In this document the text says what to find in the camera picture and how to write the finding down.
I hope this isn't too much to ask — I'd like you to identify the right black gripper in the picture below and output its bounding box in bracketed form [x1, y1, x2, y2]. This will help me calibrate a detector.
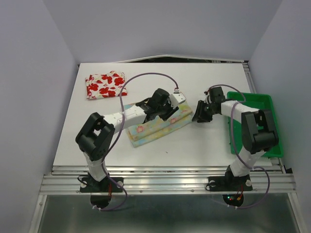
[190, 99, 217, 121]

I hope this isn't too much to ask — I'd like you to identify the pastel floral skirt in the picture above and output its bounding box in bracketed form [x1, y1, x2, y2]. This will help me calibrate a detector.
[126, 102, 192, 148]

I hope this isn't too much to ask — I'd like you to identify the red poppy print skirt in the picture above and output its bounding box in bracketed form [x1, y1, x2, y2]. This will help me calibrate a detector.
[85, 71, 128, 100]

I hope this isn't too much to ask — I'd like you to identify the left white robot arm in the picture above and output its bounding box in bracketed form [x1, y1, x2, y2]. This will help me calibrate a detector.
[75, 88, 186, 191]

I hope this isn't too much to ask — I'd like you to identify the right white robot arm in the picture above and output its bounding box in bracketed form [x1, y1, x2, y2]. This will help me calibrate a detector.
[192, 84, 279, 189]

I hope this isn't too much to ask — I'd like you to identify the green plastic tray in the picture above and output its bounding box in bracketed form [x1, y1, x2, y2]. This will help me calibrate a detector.
[233, 93, 284, 158]

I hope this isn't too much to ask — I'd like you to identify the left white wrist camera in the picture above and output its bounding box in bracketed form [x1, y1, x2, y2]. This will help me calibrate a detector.
[169, 89, 186, 109]

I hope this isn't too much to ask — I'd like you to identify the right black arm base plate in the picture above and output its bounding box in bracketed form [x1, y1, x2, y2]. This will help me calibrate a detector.
[205, 175, 253, 192]

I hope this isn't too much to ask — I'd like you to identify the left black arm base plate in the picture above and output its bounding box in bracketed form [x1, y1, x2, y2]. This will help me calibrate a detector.
[77, 176, 123, 193]

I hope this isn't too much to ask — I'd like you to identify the aluminium rail frame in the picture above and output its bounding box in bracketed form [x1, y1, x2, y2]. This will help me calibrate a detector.
[39, 166, 296, 195]

